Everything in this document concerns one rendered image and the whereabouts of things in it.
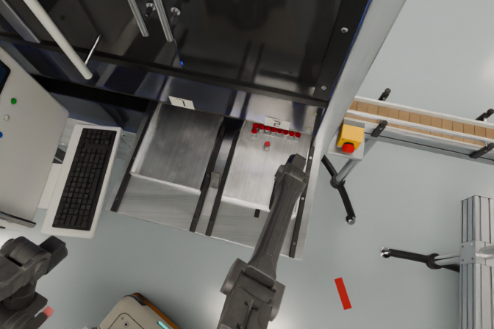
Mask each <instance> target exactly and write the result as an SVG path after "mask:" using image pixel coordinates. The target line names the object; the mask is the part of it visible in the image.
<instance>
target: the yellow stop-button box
mask: <svg viewBox="0 0 494 329"><path fill-rule="evenodd" d="M364 127H365V124H364V123H360V122H356V121H352V120H346V119H344V120H343V122H342V123H341V125H340V127H339V132H338V136H337V146H340V147H342V146H343V145H344V144H351V145H353V146H354V147H355V149H354V150H356V149H358V147H359V146H360V145H361V144H362V141H363V134H364Z"/></svg>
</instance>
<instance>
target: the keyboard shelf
mask: <svg viewBox="0 0 494 329"><path fill-rule="evenodd" d="M83 128H87V129H103V130H113V131H117V134H116V137H115V141H114V145H113V148H112V153H111V156H110V160H109V164H108V166H107V171H106V174H105V177H104V182H103V185H102V188H101V193H100V196H99V201H98V203H97V207H96V211H95V214H94V218H93V222H92V225H91V228H90V231H81V230H74V229H66V228H53V227H52V223H53V221H54V217H55V214H56V212H57V207H58V205H59V202H60V198H61V196H62V191H63V189H64V186H65V182H66V180H67V177H68V173H69V170H70V168H71V164H72V161H73V158H74V154H75V152H76V148H77V145H78V142H79V138H80V136H81V133H82V130H83ZM122 133H123V129H122V128H121V127H114V126H97V125H88V124H79V123H77V124H76V125H75V126H74V130H73V133H72V135H71V139H70V142H69V145H68V149H67V151H66V154H65V158H64V160H63V163H62V164H55V163H52V165H51V169H50V171H49V175H48V178H47V179H46V183H45V186H44V188H43V192H42V195H41V197H40V201H39V204H38V206H37V209H47V212H46V216H45V218H44V221H43V224H42V227H41V230H40V232H41V233H42V234H48V235H55V236H69V237H76V238H84V239H93V238H94V237H95V235H96V229H97V226H98V223H99V218H100V215H101V210H102V207H103V204H104V199H105V196H106V193H107V188H108V185H109V182H110V177H111V174H112V169H113V166H114V163H115V158H116V155H117V152H118V147H119V144H120V141H121V136H122Z"/></svg>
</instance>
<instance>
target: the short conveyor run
mask: <svg viewBox="0 0 494 329"><path fill-rule="evenodd" d="M390 92H391V89H390V88H386V89H385V91H384V92H383V93H382V94H381V95H380V97H379V99H378V100H375V99H371V98H364V97H360V96H357V95H356V96H355V97H354V100H353V101H352V103H351V105H350V107H349V108H348V111H347V113H346V115H345V117H344V118H343V119H346V120H352V121H356V122H360V123H364V124H365V127H364V133H365V134H366V135H365V138H368V139H371V140H378V141H381V142H388V143H391V144H395V145H401V146H405V147H408V148H415V149H418V150H422V151H428V152H432V153H438V154H442V155H446V156H452V157H456V158H460V159H466V160H470V161H473V162H479V163H483V164H487V165H493V166H494V123H488V122H487V119H488V117H490V116H491V115H492V114H494V109H488V110H487V112H484V113H483V114H481V115H480V116H478V117H477V118H476V119H475V120H473V119H469V118H465V117H458V116H454V115H447V114H444V113H440V112H433V111H429V110H425V109H419V108H414V107H410V106H404V105H400V104H394V103H390V102H386V101H385V100H386V99H387V97H388V96H389V94H390Z"/></svg>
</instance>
